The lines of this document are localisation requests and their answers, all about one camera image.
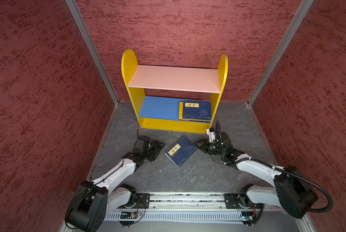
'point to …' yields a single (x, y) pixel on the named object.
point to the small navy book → (181, 151)
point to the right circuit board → (247, 216)
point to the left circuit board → (128, 215)
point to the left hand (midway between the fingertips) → (163, 150)
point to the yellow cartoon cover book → (180, 110)
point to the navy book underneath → (197, 111)
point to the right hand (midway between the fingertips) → (192, 146)
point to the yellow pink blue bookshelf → (174, 98)
